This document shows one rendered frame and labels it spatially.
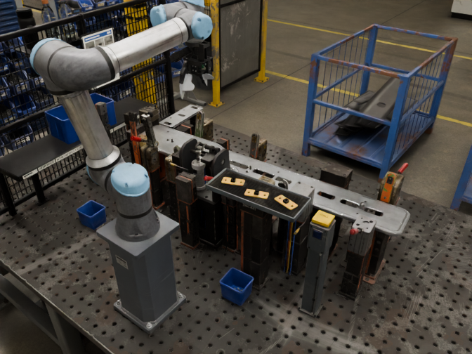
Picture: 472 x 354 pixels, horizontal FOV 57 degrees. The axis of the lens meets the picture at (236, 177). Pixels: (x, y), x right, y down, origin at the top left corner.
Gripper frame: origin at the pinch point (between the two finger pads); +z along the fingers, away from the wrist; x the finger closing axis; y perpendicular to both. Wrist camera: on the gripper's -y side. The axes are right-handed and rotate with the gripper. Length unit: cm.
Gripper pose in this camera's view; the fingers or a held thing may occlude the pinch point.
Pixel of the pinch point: (192, 92)
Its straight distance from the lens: 169.2
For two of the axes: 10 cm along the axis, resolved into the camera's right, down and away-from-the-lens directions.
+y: 8.4, 3.0, -4.5
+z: 0.0, 8.3, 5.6
